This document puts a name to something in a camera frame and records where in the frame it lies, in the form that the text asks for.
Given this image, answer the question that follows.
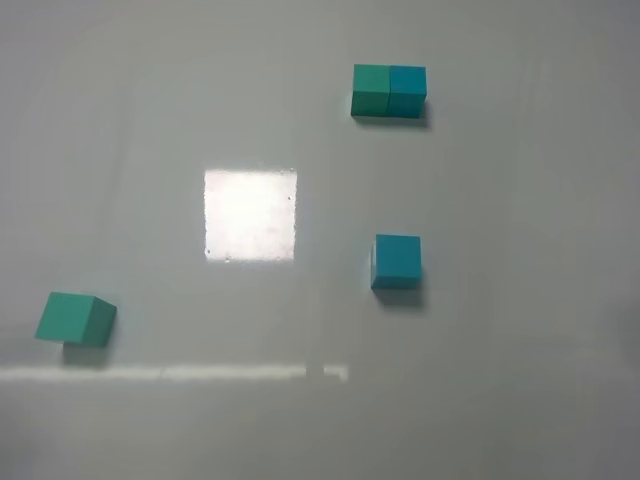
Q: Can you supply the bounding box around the blue template cube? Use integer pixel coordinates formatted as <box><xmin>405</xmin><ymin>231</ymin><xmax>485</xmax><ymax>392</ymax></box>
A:
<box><xmin>387</xmin><ymin>65</ymin><xmax>428</xmax><ymax>118</ymax></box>

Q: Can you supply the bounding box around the green template cube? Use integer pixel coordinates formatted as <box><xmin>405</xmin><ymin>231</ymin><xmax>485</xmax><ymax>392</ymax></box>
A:
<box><xmin>351</xmin><ymin>64</ymin><xmax>391</xmax><ymax>117</ymax></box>

